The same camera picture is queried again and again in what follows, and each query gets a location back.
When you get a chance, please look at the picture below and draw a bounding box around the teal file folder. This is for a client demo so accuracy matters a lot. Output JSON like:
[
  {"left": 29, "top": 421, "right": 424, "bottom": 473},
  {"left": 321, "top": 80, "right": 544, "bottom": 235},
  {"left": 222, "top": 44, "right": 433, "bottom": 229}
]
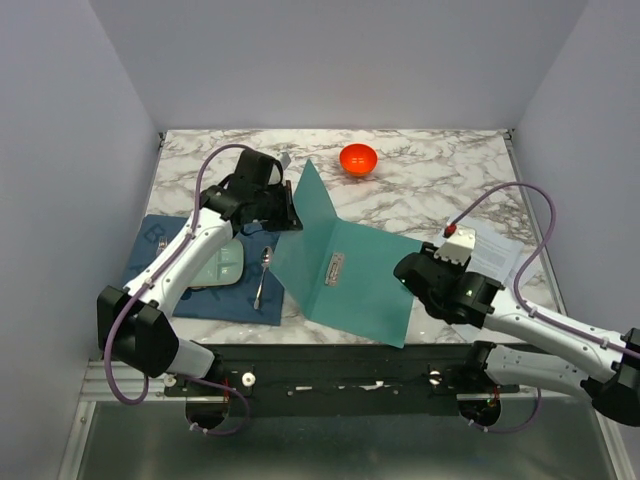
[{"left": 270, "top": 161, "right": 422, "bottom": 348}]

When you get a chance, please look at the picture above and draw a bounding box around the metal folder clip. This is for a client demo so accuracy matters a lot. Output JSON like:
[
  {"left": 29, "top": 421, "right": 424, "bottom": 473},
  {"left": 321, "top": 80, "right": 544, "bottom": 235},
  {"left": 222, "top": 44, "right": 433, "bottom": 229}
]
[{"left": 325, "top": 252, "right": 345, "bottom": 287}]

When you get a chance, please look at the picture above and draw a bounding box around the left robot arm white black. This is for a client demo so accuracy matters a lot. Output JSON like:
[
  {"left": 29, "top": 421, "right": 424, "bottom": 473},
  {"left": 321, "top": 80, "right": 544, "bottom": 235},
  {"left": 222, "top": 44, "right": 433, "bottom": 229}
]
[{"left": 97, "top": 145, "right": 302, "bottom": 395}]

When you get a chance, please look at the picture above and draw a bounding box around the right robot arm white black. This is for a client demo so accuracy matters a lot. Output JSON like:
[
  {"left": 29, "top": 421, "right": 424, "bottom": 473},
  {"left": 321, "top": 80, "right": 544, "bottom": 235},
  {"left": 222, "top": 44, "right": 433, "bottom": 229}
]
[{"left": 393, "top": 243, "right": 639, "bottom": 427}]

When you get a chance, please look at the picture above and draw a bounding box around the silver spoon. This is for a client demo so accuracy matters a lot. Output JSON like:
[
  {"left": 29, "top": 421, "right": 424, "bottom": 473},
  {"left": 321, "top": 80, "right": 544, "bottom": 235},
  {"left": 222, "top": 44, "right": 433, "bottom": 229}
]
[{"left": 253, "top": 246, "right": 273, "bottom": 310}]

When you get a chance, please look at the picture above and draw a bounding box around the printed paper stack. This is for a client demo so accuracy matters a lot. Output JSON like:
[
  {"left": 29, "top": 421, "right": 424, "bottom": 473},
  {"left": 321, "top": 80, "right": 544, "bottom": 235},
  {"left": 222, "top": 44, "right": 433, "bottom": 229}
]
[{"left": 461, "top": 216, "right": 536, "bottom": 289}]

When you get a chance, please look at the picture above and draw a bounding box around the light green divided plate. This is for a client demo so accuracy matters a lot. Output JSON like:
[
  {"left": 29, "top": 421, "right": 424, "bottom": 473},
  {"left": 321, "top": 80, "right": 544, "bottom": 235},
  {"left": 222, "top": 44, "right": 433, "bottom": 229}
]
[{"left": 189, "top": 238, "right": 244, "bottom": 289}]

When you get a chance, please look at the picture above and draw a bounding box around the blue cloth placemat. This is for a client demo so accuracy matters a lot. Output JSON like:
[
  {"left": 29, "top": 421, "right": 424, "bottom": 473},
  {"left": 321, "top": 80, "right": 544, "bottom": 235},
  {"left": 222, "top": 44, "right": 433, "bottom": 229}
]
[{"left": 121, "top": 214, "right": 284, "bottom": 326}]

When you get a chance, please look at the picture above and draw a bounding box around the orange bowl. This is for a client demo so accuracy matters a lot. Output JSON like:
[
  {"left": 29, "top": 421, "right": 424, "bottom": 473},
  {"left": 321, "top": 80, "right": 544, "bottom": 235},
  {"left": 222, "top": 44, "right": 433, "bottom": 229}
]
[{"left": 339, "top": 143, "right": 378, "bottom": 177}]

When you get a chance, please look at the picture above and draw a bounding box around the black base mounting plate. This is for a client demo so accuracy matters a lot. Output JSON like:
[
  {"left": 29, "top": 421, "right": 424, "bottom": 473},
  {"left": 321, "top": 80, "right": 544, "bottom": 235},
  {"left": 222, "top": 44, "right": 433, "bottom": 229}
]
[{"left": 165, "top": 342, "right": 500, "bottom": 426}]

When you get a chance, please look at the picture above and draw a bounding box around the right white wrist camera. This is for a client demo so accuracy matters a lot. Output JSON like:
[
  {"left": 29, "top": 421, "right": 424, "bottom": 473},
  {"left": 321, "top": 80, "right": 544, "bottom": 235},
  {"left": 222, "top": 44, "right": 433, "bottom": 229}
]
[{"left": 434, "top": 224, "right": 476, "bottom": 266}]

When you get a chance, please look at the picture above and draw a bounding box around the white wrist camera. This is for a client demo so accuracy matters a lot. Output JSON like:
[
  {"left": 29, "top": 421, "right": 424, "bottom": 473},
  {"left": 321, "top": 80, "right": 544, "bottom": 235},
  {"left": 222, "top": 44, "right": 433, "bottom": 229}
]
[
  {"left": 434, "top": 224, "right": 476, "bottom": 266},
  {"left": 269, "top": 152, "right": 291, "bottom": 185}
]

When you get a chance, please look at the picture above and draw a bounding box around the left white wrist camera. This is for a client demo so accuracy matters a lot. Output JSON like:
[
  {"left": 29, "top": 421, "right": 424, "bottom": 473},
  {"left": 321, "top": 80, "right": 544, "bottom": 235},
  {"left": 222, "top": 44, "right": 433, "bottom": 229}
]
[{"left": 269, "top": 152, "right": 291, "bottom": 185}]

